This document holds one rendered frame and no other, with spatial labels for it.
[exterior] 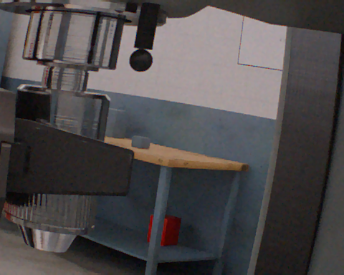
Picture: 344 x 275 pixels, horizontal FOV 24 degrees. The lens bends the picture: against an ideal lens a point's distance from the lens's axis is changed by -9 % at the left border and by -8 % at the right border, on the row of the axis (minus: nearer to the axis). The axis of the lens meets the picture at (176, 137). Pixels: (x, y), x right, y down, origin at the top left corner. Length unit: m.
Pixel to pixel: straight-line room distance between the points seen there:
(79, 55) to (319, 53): 0.40
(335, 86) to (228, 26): 5.23
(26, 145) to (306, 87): 0.43
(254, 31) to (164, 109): 0.99
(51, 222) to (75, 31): 0.09
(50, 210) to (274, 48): 5.31
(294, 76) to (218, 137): 5.14
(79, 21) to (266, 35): 5.36
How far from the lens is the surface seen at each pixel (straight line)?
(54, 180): 0.36
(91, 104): 0.37
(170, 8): 0.36
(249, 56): 5.79
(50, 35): 0.37
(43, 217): 0.37
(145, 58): 0.35
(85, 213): 0.38
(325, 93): 0.73
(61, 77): 0.38
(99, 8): 0.35
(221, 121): 5.88
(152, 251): 5.18
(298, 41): 0.76
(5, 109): 0.33
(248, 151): 5.71
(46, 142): 0.36
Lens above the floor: 1.27
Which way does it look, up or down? 3 degrees down
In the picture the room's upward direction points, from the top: 9 degrees clockwise
